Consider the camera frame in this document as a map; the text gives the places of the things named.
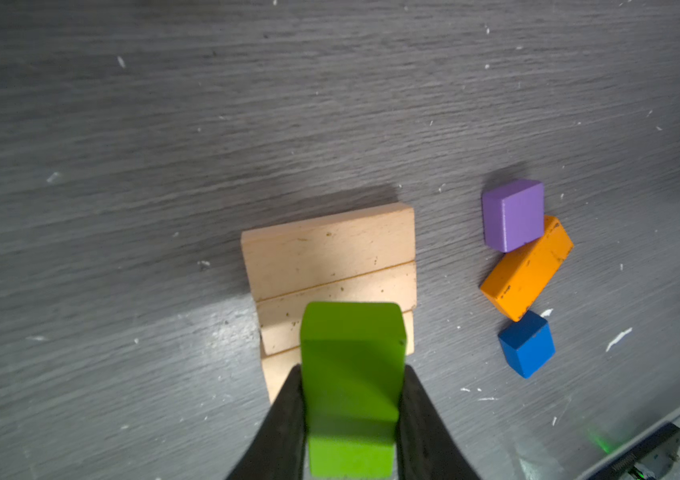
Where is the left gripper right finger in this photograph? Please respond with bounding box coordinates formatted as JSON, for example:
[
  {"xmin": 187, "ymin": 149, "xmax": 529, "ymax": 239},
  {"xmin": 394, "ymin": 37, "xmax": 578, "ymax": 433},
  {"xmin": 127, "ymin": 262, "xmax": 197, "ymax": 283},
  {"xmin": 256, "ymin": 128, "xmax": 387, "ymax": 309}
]
[{"xmin": 396, "ymin": 364, "xmax": 480, "ymax": 480}]

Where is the purple wood block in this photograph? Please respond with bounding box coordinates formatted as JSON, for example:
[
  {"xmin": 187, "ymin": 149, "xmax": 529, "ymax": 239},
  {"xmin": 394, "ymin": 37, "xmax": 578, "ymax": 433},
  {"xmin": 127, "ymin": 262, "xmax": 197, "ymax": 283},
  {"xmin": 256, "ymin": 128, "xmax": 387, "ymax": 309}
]
[{"xmin": 482, "ymin": 179, "xmax": 545, "ymax": 253}]

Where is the natural wood plank block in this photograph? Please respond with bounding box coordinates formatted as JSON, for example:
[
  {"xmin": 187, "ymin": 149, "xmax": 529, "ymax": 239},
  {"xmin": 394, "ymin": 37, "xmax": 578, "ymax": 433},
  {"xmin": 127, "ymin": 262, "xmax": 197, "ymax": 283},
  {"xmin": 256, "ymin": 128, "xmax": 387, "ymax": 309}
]
[{"xmin": 260, "ymin": 311, "xmax": 415, "ymax": 404}]

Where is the orange wood block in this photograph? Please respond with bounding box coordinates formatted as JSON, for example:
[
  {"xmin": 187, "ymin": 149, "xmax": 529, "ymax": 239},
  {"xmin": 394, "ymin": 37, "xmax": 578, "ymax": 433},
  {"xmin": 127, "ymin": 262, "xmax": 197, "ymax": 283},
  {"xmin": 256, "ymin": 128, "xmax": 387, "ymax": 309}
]
[{"xmin": 480, "ymin": 215, "xmax": 574, "ymax": 322}]

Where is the natural wood long block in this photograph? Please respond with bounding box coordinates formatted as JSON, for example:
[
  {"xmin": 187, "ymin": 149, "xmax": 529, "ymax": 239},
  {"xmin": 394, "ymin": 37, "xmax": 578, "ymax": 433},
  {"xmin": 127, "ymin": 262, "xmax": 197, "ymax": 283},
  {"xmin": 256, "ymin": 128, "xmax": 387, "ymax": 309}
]
[{"xmin": 256, "ymin": 261, "xmax": 418, "ymax": 356}]

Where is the green wood block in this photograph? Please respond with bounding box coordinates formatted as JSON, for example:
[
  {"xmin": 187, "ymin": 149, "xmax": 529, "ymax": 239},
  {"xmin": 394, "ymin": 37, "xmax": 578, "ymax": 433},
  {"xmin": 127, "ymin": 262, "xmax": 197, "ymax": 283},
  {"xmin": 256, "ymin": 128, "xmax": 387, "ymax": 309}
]
[{"xmin": 300, "ymin": 303, "xmax": 407, "ymax": 479}]

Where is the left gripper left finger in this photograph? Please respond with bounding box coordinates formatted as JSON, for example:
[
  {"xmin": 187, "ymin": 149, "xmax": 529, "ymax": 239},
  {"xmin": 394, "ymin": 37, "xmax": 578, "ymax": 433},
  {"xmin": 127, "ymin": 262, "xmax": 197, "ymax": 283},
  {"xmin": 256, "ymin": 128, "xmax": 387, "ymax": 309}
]
[{"xmin": 227, "ymin": 365, "xmax": 306, "ymax": 480}]

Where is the blue wood cube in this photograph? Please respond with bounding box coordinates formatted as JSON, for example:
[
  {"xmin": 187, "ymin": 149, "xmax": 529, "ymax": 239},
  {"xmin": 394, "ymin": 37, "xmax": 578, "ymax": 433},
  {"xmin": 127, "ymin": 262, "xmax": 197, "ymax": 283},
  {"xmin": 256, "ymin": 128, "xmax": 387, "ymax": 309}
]
[{"xmin": 499, "ymin": 311, "xmax": 556, "ymax": 379}]

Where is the natural wood rectangular block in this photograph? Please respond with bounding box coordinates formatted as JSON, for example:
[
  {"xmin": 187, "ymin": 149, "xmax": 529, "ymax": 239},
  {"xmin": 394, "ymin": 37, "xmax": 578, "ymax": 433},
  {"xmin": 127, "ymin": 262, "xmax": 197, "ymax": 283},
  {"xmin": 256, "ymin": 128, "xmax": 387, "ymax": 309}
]
[{"xmin": 241, "ymin": 202, "xmax": 416, "ymax": 302}]

